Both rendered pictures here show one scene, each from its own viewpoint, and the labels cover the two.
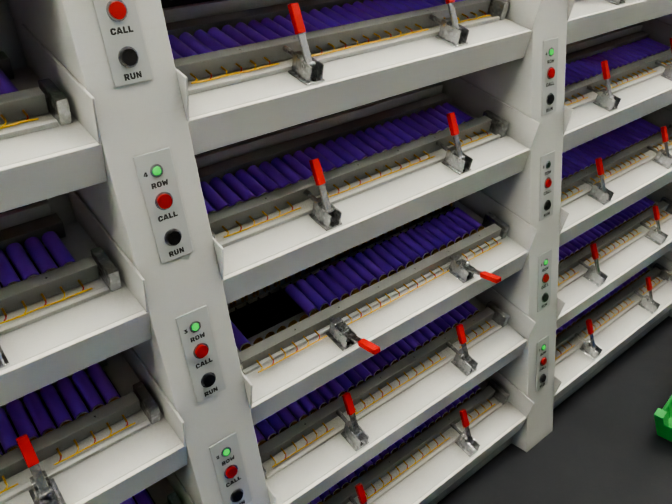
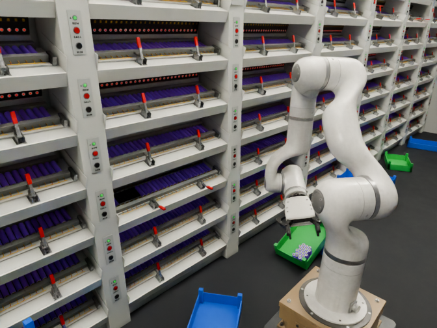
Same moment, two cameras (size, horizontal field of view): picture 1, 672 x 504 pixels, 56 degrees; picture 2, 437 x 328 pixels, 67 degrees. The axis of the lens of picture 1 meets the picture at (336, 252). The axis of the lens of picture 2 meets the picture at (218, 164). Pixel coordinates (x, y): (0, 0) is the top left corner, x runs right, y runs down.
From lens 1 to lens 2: 0.49 m
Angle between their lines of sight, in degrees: 9
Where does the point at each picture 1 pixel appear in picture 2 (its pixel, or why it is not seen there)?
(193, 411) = (98, 224)
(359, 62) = (164, 112)
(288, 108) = (138, 126)
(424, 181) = (186, 152)
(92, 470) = (61, 242)
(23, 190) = (52, 147)
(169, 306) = (93, 187)
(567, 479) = (239, 267)
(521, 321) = (224, 206)
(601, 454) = (253, 259)
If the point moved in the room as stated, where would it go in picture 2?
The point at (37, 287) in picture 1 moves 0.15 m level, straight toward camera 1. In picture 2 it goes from (49, 178) to (60, 194)
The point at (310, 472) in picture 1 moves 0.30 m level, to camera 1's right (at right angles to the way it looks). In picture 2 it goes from (138, 254) to (208, 247)
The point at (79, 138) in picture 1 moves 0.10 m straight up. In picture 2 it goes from (70, 132) to (64, 101)
